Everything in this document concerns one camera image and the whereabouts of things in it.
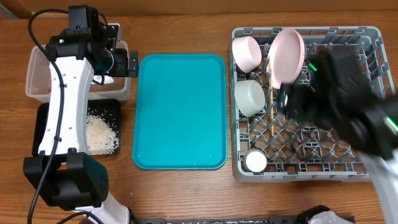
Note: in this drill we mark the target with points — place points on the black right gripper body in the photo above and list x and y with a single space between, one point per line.
308 110

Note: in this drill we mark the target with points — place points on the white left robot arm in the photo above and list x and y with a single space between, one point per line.
62 172

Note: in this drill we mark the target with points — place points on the teal serving tray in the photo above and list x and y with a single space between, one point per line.
181 113

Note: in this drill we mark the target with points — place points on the pile of white rice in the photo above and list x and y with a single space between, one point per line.
102 132

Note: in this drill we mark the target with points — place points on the cream paper cup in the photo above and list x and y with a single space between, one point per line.
255 161

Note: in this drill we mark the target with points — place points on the grey bowl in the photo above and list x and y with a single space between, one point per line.
249 97

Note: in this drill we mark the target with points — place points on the pink white bowl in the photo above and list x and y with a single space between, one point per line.
246 53

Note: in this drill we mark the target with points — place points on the large white plate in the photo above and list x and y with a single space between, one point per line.
286 57

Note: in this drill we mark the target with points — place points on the clear plastic storage bin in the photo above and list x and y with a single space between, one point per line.
38 82

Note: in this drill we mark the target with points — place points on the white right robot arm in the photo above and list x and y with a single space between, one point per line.
340 97

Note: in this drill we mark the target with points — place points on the black plastic tray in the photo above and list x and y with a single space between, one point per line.
110 104

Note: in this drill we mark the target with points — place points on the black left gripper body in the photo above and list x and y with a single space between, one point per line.
117 63

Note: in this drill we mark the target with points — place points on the white napkin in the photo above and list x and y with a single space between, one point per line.
102 80

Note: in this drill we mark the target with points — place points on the grey dishwasher rack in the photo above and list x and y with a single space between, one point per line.
300 151

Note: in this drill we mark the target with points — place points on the wooden chopstick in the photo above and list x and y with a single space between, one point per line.
270 78
271 98

